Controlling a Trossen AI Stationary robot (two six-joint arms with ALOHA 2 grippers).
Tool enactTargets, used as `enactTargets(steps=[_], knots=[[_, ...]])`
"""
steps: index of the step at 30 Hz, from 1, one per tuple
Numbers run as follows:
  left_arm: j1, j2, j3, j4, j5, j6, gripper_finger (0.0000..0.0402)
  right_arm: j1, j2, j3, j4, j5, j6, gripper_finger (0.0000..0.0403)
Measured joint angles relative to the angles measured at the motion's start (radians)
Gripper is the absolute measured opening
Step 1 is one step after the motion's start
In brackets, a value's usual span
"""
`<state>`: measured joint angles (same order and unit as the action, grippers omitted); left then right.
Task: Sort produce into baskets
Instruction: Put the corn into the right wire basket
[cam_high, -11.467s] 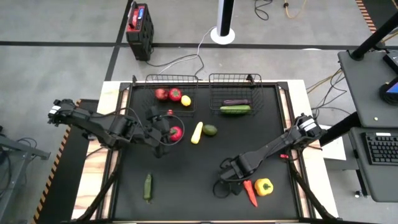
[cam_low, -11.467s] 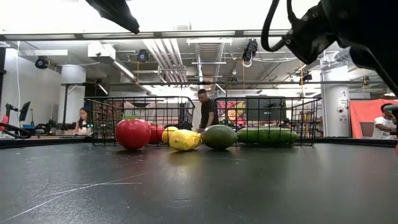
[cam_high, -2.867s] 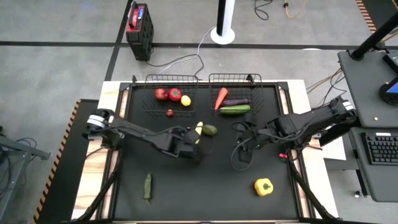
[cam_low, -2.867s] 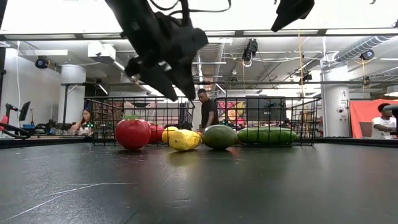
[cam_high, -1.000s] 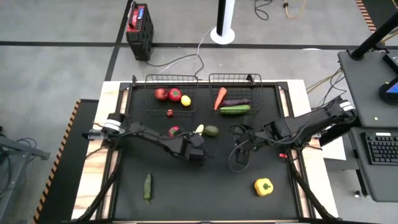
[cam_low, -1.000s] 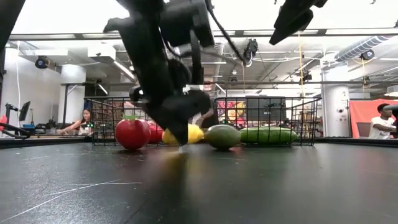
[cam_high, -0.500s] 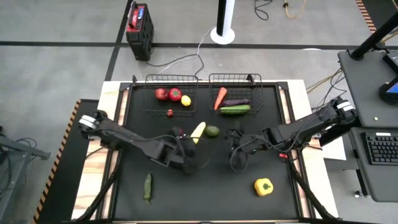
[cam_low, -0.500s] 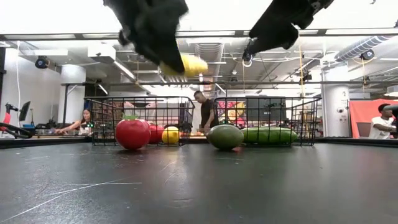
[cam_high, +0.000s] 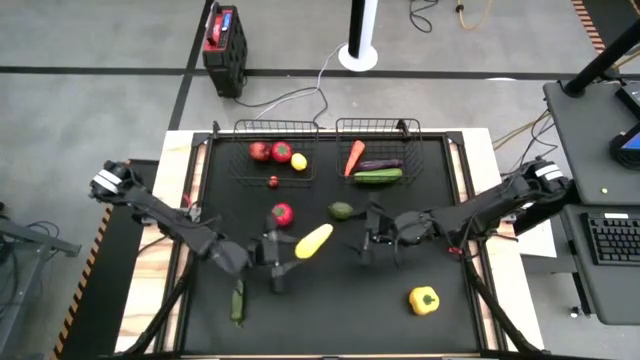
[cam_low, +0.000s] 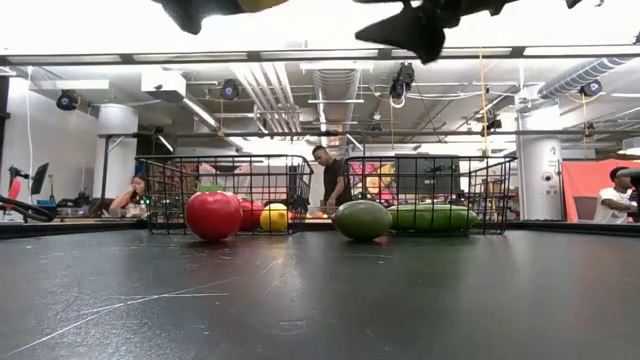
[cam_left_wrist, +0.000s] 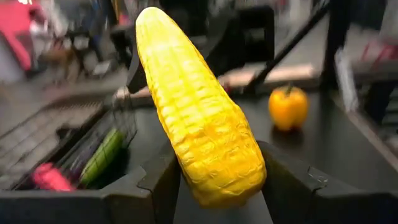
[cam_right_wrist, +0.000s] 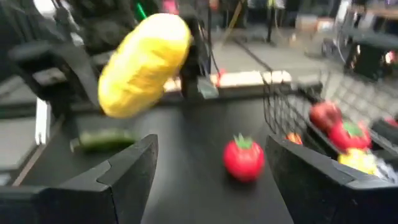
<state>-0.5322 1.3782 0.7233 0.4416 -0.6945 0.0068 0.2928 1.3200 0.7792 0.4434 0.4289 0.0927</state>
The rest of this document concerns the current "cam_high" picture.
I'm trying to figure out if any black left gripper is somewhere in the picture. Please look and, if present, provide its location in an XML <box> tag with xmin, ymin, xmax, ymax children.
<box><xmin>247</xmin><ymin>214</ymin><xmax>302</xmax><ymax>295</ymax></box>

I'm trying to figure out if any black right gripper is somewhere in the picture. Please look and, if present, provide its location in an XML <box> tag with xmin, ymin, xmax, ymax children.
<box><xmin>358</xmin><ymin>203</ymin><xmax>436</xmax><ymax>269</ymax></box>

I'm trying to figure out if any green toy avocado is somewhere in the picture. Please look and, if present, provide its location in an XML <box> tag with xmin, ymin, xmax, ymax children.
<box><xmin>327</xmin><ymin>200</ymin><xmax>356</xmax><ymax>222</ymax></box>

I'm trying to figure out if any large yellow toy lemon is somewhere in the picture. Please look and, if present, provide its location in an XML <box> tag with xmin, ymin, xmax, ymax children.
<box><xmin>293</xmin><ymin>222</ymin><xmax>335</xmax><ymax>261</ymax></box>

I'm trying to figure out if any green toy cucumber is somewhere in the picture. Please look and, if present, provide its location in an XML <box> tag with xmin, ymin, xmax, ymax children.
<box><xmin>352</xmin><ymin>167</ymin><xmax>405</xmax><ymax>186</ymax></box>

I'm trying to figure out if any purple toy eggplant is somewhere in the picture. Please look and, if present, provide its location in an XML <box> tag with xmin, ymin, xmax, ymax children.
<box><xmin>354</xmin><ymin>158</ymin><xmax>405</xmax><ymax>173</ymax></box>

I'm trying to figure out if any orange toy carrot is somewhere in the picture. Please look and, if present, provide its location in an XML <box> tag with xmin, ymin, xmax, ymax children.
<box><xmin>343</xmin><ymin>139</ymin><xmax>367</xmax><ymax>180</ymax></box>

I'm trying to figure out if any yellow toy bell pepper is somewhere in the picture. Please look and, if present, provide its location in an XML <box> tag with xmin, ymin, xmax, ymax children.
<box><xmin>407</xmin><ymin>285</ymin><xmax>442</xmax><ymax>317</ymax></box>

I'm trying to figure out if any red toy tomato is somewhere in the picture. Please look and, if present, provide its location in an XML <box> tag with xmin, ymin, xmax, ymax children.
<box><xmin>270</xmin><ymin>140</ymin><xmax>295</xmax><ymax>165</ymax></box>
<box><xmin>270</xmin><ymin>201</ymin><xmax>296</xmax><ymax>230</ymax></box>

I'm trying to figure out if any dark red toy apple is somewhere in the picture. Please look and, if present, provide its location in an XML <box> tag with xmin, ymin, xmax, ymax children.
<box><xmin>248</xmin><ymin>140</ymin><xmax>273</xmax><ymax>163</ymax></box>

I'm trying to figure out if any long green toy pepper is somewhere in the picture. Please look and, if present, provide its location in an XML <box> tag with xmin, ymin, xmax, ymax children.
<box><xmin>229</xmin><ymin>278</ymin><xmax>247</xmax><ymax>329</ymax></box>

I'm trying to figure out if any black hazard striped floor mat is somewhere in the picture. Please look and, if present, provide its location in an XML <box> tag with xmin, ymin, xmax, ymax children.
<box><xmin>48</xmin><ymin>158</ymin><xmax>161</xmax><ymax>360</ymax></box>

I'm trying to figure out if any white black pole stand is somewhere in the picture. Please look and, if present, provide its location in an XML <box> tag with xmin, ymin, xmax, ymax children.
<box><xmin>337</xmin><ymin>0</ymin><xmax>380</xmax><ymax>73</ymax></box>

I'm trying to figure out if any black red battery box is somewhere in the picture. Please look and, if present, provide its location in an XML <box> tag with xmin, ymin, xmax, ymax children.
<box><xmin>201</xmin><ymin>3</ymin><xmax>249</xmax><ymax>99</ymax></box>

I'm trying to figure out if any dark grey desk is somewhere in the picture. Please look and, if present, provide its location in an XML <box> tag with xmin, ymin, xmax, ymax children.
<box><xmin>558</xmin><ymin>203</ymin><xmax>640</xmax><ymax>327</ymax></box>
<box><xmin>542</xmin><ymin>78</ymin><xmax>640</xmax><ymax>207</ymax></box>

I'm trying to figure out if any black keyboard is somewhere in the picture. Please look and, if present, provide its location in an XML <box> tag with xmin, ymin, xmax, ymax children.
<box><xmin>581</xmin><ymin>211</ymin><xmax>640</xmax><ymax>267</ymax></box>

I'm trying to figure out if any grey metal stand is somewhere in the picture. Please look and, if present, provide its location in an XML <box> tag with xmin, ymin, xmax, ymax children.
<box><xmin>0</xmin><ymin>199</ymin><xmax>83</xmax><ymax>360</ymax></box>

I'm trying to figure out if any black monitor pole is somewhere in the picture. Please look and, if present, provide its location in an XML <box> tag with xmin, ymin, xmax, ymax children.
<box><xmin>563</xmin><ymin>18</ymin><xmax>640</xmax><ymax>98</ymax></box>

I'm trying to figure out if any black wire basket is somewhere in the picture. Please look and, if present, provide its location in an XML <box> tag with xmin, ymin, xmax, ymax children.
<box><xmin>230</xmin><ymin>118</ymin><xmax>320</xmax><ymax>189</ymax></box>
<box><xmin>334</xmin><ymin>116</ymin><xmax>424</xmax><ymax>188</ymax></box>

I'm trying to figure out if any black metal table frame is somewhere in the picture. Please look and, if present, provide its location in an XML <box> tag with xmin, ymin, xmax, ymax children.
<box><xmin>117</xmin><ymin>119</ymin><xmax>547</xmax><ymax>360</ymax></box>

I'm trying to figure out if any black floor cable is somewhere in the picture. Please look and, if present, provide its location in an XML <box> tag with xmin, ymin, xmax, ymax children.
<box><xmin>408</xmin><ymin>0</ymin><xmax>442</xmax><ymax>35</ymax></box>
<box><xmin>233</xmin><ymin>86</ymin><xmax>330</xmax><ymax>124</ymax></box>

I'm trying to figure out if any white floor cable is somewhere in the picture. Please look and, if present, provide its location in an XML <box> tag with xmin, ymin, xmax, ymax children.
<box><xmin>253</xmin><ymin>41</ymin><xmax>350</xmax><ymax>122</ymax></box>

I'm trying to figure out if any yellow floor cable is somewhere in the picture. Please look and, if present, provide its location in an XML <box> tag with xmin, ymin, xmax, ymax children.
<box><xmin>491</xmin><ymin>110</ymin><xmax>552</xmax><ymax>152</ymax></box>
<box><xmin>454</xmin><ymin>0</ymin><xmax>495</xmax><ymax>31</ymax></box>

